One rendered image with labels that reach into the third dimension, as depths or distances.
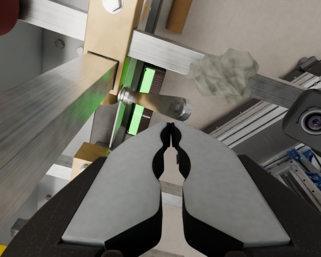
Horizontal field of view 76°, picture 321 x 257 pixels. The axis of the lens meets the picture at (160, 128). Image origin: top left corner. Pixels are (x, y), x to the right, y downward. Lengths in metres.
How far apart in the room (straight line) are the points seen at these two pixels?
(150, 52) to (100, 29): 0.06
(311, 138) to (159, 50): 0.18
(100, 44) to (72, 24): 0.04
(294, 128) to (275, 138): 0.98
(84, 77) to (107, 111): 0.30
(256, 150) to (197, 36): 0.66
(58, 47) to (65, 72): 0.37
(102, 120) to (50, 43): 0.21
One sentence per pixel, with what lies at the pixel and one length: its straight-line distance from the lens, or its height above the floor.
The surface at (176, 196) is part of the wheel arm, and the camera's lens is 0.41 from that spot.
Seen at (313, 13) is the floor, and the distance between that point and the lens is 1.30.
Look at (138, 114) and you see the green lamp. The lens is 0.47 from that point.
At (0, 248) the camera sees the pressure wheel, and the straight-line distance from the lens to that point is 0.59.
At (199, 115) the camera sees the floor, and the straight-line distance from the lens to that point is 1.25.
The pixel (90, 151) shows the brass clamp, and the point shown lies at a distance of 0.39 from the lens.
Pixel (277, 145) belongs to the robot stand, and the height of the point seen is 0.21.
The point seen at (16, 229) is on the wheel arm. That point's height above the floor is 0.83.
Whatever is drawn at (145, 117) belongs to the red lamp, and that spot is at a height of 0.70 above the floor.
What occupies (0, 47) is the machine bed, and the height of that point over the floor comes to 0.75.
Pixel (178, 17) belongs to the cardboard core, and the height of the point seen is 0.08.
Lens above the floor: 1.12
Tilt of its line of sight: 61 degrees down
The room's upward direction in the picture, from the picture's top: 176 degrees counter-clockwise
